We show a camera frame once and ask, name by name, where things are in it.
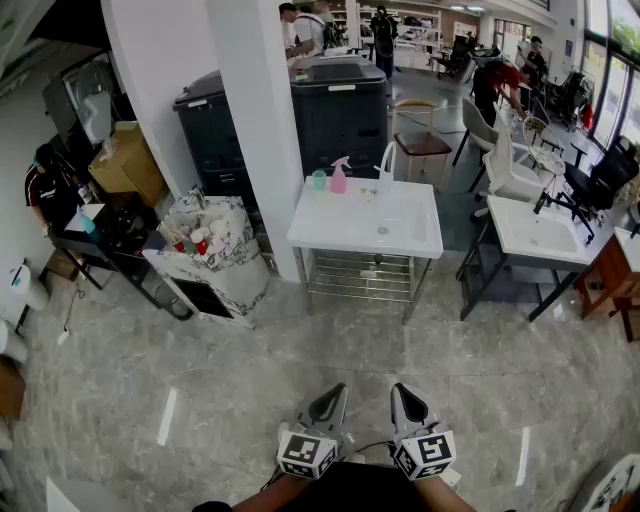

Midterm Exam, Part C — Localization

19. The white curved faucet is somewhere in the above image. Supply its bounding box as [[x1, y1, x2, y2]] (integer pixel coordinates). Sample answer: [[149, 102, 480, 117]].
[[373, 141, 398, 197]]

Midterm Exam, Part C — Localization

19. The white round bin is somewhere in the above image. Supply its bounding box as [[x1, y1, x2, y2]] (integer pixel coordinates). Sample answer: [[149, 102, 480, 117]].
[[0, 258, 51, 327]]

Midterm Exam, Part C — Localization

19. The person's right forearm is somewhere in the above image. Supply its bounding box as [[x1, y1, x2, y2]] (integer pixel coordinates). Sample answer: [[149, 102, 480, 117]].
[[413, 470, 477, 512]]

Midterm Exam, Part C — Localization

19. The white office chair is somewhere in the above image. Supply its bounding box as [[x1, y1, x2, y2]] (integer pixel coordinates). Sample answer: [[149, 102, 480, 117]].
[[471, 106, 547, 217]]

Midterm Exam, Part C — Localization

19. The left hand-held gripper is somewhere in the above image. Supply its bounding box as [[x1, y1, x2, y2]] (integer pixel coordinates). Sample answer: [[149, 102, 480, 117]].
[[276, 382, 352, 482]]

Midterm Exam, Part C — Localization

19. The person's left forearm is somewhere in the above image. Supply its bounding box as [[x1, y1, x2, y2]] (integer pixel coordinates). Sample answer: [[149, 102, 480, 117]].
[[232, 473, 314, 512]]

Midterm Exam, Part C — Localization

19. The black office chair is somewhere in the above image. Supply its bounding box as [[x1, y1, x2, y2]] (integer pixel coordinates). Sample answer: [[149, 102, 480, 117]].
[[546, 134, 640, 247]]

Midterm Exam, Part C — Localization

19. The white wire chair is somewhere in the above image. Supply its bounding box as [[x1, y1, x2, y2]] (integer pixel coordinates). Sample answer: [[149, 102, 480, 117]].
[[521, 115, 567, 177]]

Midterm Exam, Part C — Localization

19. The grey shell chair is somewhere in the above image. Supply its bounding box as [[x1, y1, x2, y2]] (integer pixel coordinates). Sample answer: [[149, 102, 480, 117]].
[[451, 96, 502, 167]]

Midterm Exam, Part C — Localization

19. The pink spray bottle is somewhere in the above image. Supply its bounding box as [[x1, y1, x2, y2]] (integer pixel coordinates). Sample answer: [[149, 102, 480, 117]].
[[330, 155, 352, 195]]

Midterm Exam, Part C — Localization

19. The metal sink stand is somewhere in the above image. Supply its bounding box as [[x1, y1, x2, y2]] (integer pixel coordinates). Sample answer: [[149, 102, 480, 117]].
[[291, 246, 433, 326]]

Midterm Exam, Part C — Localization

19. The black side table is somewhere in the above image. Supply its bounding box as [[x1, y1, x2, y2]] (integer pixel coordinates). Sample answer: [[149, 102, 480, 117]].
[[48, 192, 194, 322]]

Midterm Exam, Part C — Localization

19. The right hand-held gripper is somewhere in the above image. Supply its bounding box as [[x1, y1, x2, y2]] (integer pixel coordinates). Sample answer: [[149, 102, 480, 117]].
[[389, 382, 457, 482]]

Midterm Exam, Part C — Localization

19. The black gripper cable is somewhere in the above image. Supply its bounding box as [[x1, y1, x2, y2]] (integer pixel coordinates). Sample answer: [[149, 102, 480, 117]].
[[344, 438, 399, 454]]

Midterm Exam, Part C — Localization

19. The wooden seat chair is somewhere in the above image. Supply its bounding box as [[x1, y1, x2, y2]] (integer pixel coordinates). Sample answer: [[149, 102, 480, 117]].
[[390, 98, 454, 192]]

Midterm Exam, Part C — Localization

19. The person's black clothing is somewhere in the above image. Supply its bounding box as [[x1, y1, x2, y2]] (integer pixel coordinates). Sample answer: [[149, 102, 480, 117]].
[[192, 461, 516, 512]]

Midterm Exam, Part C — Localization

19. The large dark grey cabinet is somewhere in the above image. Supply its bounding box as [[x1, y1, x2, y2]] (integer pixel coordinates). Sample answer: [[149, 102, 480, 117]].
[[288, 53, 391, 182]]

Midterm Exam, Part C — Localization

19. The white rectangular sink basin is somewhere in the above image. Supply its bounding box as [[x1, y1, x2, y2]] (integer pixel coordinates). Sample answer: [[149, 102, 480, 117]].
[[486, 194, 595, 267]]

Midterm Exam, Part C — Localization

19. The cardboard box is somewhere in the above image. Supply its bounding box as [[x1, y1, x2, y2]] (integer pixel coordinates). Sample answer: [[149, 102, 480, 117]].
[[88, 120, 169, 207]]

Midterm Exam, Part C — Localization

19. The brown wooden cabinet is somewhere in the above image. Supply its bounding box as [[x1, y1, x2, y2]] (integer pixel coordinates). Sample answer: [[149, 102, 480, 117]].
[[573, 227, 640, 344]]

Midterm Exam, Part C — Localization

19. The marble pattern sink cabinet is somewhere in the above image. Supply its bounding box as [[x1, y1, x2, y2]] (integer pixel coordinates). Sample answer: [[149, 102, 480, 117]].
[[141, 193, 272, 331]]

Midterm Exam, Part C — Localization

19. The small dark grey cabinet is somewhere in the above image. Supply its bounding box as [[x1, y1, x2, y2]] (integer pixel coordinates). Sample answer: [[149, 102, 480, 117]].
[[172, 69, 254, 202]]

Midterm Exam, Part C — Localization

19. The black metal sink frame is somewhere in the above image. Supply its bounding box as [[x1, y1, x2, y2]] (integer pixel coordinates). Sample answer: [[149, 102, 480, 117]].
[[455, 218, 592, 324]]

